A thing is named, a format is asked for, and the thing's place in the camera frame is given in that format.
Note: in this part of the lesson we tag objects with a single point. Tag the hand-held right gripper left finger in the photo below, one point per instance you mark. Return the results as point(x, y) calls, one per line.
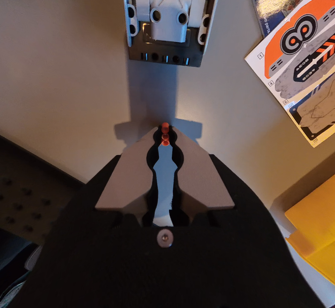
point(125, 182)

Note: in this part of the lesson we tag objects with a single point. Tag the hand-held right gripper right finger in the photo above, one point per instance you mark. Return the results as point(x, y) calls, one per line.
point(204, 182)

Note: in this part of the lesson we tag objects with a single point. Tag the orange toy connector piece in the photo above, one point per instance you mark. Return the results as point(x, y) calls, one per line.
point(165, 130)

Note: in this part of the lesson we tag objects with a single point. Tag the grey toy robot model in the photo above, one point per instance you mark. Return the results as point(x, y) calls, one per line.
point(170, 4)

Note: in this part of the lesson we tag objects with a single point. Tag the grey desk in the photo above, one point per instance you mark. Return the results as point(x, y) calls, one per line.
point(65, 77)

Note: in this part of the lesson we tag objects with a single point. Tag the yellow plastic bin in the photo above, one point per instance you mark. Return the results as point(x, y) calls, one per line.
point(314, 221)

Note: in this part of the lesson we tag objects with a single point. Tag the sticker sheet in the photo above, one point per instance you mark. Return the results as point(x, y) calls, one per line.
point(288, 77)

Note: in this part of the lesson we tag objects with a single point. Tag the person's dark shoe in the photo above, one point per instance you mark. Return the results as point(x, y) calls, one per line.
point(15, 274)

